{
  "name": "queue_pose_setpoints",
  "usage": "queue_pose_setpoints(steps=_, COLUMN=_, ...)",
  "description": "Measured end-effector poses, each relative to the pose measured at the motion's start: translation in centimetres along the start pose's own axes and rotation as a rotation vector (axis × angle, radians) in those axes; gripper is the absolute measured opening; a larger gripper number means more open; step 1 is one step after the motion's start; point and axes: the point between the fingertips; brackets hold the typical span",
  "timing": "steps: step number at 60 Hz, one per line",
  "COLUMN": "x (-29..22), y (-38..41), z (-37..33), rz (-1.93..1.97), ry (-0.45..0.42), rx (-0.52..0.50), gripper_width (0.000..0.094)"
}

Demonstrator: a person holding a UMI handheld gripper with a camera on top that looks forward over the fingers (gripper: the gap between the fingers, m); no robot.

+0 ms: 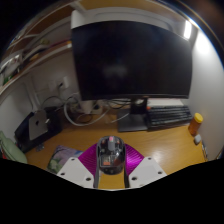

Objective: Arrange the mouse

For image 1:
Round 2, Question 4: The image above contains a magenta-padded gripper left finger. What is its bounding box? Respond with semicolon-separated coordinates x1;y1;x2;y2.
56;143;101;189

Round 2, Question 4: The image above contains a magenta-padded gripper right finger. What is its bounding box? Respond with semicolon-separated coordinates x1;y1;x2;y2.
123;143;168;189

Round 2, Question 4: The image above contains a transparent grey computer mouse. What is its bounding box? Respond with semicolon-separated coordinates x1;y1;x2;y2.
95;135;126;176

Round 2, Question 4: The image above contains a floral landscape print mouse pad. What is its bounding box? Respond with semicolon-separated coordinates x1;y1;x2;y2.
46;144;84;174

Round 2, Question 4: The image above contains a black desk stand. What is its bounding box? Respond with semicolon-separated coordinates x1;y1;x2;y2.
14;105;65;154

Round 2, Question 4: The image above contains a silver mini computer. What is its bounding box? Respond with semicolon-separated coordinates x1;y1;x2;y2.
27;109;50;142

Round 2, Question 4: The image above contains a black mechanical keyboard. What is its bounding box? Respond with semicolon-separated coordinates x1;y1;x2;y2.
145;105;194;129

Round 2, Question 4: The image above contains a white power strip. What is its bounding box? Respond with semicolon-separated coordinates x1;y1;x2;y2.
78;99;103;116

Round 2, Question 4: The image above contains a pale green plush object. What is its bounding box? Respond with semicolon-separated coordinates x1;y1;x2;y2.
0;130;29;164

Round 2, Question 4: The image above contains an amber jar with yellow lid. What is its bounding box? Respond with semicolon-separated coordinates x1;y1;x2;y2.
187;112;204;136

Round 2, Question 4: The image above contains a black curved computer monitor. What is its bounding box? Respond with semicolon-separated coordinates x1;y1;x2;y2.
70;20;194;133

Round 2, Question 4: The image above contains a thick white cable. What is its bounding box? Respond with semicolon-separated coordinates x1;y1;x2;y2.
63;95;112;128

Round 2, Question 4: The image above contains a white wall socket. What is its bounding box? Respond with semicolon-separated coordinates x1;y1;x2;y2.
58;75;71;90

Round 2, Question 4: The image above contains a wooden wall shelf unit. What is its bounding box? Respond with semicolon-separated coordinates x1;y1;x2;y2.
0;6;76;96

